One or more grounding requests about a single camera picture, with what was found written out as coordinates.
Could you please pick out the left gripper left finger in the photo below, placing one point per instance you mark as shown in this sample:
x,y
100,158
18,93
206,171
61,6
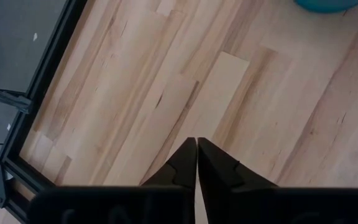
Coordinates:
x,y
166,202

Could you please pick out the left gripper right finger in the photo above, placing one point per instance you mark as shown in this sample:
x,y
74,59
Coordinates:
x,y
244,202

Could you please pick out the green plastic bowl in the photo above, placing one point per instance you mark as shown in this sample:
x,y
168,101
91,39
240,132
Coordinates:
x,y
328,5

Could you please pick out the grey metal clamp lever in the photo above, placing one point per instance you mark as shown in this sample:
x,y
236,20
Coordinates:
x,y
8,98

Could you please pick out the black aluminium table frame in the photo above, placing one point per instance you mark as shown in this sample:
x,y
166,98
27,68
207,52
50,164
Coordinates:
x,y
43,77

